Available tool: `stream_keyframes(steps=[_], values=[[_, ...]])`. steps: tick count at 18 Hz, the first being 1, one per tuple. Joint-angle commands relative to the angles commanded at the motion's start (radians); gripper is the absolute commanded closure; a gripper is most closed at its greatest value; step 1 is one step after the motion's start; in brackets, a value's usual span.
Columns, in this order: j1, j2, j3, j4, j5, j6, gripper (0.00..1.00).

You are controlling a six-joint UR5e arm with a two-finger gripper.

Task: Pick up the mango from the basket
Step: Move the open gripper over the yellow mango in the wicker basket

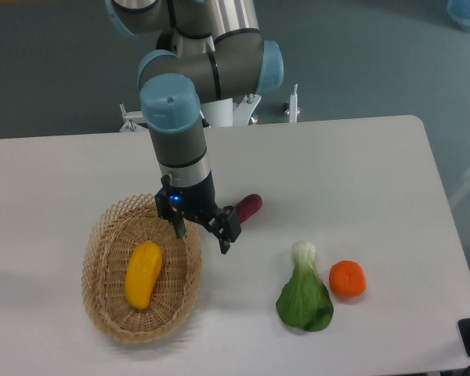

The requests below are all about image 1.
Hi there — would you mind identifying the woven wicker basket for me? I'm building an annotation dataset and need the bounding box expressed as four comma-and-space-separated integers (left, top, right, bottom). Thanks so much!
81, 194, 201, 343

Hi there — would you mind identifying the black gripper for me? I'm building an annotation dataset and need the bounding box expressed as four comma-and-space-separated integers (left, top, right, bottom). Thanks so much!
155, 172, 241, 255

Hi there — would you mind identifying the green bok choy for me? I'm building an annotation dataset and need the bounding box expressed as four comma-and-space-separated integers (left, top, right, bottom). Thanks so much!
276, 240, 334, 332

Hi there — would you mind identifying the orange tangerine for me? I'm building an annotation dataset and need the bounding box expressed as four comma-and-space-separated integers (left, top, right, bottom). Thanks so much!
329, 260, 367, 298

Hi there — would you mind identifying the yellow mango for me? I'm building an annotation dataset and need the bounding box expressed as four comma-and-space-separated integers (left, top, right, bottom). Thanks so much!
125, 242, 163, 309

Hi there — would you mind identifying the blue plastic bag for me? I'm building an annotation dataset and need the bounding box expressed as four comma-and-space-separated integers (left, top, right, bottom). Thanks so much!
446, 0, 470, 33

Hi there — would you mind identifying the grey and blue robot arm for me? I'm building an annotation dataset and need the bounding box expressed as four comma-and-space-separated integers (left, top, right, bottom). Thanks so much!
106, 1, 284, 252

